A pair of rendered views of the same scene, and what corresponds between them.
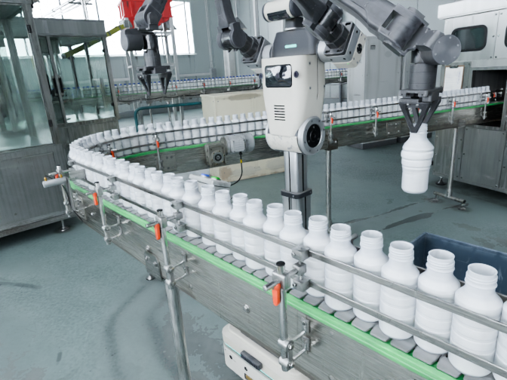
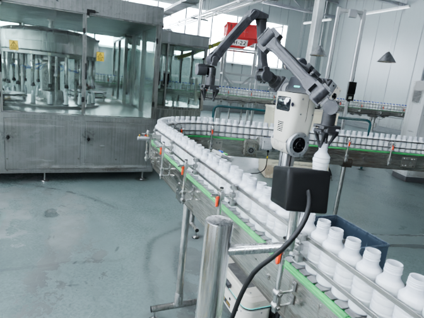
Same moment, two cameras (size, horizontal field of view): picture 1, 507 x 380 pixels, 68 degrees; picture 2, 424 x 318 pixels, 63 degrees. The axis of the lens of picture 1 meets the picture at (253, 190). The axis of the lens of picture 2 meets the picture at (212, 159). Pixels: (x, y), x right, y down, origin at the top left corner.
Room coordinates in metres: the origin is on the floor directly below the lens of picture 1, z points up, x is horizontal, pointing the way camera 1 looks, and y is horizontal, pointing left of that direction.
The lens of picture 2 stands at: (-0.67, -0.39, 1.53)
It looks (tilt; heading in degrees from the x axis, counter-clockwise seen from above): 13 degrees down; 17
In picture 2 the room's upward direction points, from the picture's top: 6 degrees clockwise
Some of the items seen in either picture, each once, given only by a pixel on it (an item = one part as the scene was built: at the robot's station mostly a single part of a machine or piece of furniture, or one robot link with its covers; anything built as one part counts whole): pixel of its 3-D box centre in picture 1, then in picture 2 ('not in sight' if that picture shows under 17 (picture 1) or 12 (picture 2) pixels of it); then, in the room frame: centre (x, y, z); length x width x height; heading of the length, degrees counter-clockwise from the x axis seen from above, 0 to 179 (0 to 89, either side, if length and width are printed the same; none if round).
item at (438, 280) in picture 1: (437, 301); (276, 215); (0.51, -0.28, 1.08); 0.06 x 0.06 x 0.17
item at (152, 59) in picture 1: (152, 60); (210, 81); (1.42, 0.33, 1.51); 0.10 x 0.07 x 0.07; 132
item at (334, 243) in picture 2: not in sight; (331, 257); (0.29, -0.47, 1.08); 0.06 x 0.06 x 0.17
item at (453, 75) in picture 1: (452, 81); not in sight; (4.18, -2.23, 1.22); 0.23 x 0.04 x 0.32; 24
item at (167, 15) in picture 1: (154, 80); (236, 86); (7.74, 1.81, 1.40); 0.92 x 0.72 x 2.80; 114
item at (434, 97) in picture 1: (419, 111); (325, 137); (0.89, -0.40, 1.34); 0.07 x 0.07 x 0.09; 45
